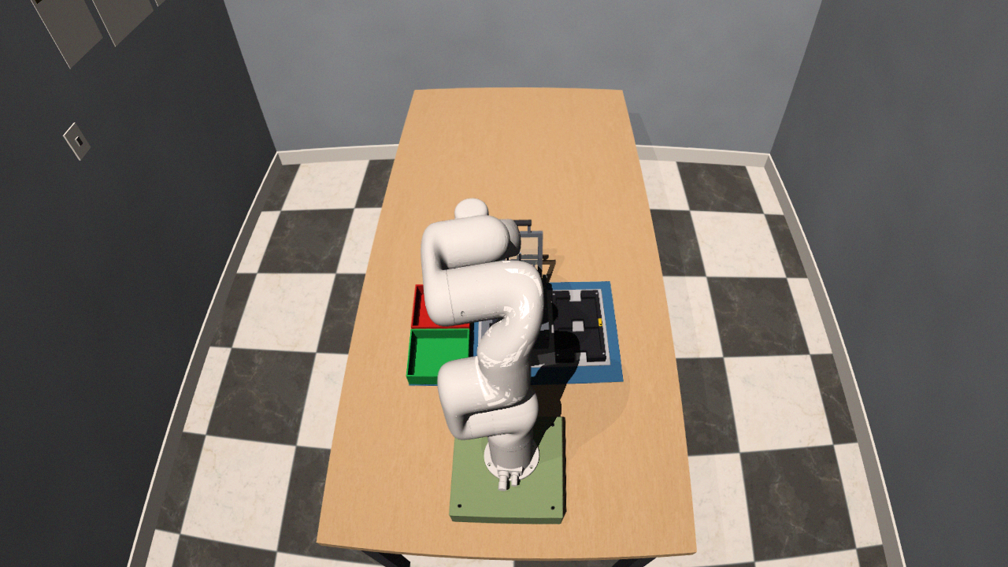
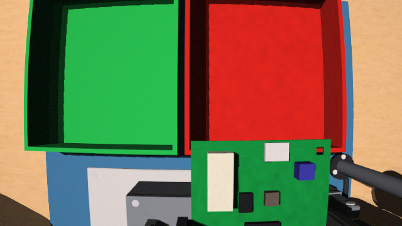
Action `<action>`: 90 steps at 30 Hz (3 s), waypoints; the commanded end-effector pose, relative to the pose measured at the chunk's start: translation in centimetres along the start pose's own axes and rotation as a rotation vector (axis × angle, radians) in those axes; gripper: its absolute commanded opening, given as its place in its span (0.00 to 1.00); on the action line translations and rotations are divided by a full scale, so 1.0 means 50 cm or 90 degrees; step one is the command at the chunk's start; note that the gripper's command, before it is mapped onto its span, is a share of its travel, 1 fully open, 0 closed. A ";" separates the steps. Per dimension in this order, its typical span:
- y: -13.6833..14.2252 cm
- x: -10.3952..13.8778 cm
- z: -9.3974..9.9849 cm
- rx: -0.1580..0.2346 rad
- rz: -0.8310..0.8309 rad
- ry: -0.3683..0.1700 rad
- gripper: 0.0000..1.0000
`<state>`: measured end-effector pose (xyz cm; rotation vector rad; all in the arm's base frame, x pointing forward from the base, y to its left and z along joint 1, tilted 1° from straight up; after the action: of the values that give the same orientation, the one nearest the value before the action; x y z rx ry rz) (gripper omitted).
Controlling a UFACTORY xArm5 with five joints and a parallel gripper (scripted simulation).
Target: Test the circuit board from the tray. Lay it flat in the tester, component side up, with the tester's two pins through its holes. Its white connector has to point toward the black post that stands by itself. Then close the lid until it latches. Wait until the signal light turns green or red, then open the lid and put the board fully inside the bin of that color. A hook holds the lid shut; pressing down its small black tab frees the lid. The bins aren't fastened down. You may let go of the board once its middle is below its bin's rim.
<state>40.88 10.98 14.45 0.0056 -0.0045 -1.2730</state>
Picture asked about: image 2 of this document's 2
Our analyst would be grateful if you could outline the green circuit board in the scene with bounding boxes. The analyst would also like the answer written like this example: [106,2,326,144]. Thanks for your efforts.
[191,139,331,226]

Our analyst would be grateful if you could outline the red bin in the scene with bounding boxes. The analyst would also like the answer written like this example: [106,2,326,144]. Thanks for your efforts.
[185,0,347,155]

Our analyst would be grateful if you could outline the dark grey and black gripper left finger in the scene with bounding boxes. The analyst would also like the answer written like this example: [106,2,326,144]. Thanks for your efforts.
[176,217,192,226]

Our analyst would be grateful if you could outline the green open-top bin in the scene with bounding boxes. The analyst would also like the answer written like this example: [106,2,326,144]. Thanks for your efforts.
[24,0,182,155]

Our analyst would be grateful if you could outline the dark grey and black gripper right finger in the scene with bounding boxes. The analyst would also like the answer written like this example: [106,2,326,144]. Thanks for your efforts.
[326,210,360,226]

